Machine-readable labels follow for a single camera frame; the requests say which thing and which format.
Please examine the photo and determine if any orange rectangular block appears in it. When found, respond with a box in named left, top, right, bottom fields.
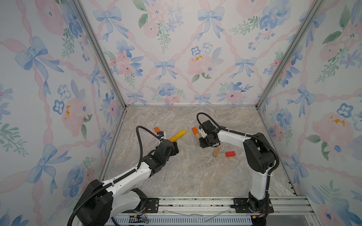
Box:
left=192, top=127, right=199, bottom=136

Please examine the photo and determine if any red rectangular block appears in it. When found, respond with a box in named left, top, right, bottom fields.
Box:
left=225, top=151, right=236, bottom=157

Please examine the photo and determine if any long yellow block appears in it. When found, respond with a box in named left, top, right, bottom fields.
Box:
left=174, top=130, right=187, bottom=139

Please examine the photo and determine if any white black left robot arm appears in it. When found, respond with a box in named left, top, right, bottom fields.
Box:
left=67, top=140, right=179, bottom=226

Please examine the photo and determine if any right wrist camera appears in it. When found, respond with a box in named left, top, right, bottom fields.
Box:
left=198, top=126, right=207, bottom=138

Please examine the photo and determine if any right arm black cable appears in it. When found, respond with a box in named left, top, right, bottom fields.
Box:
left=196, top=112, right=281, bottom=176

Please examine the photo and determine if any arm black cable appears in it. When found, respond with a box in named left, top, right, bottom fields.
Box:
left=196, top=112, right=281, bottom=176
left=67, top=125, right=160, bottom=226

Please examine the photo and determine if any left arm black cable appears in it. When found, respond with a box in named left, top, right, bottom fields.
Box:
left=67, top=125, right=160, bottom=226

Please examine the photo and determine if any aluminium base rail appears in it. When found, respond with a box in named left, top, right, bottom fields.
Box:
left=104, top=196, right=320, bottom=226

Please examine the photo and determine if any aluminium corner post left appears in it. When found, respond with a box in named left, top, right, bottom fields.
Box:
left=70, top=0, right=126, bottom=111

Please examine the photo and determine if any aluminium corner post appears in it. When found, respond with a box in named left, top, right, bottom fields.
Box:
left=70, top=0, right=126, bottom=111
left=255, top=0, right=324, bottom=110

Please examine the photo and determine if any aluminium corner post right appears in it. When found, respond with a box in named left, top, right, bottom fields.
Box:
left=255, top=0, right=324, bottom=110

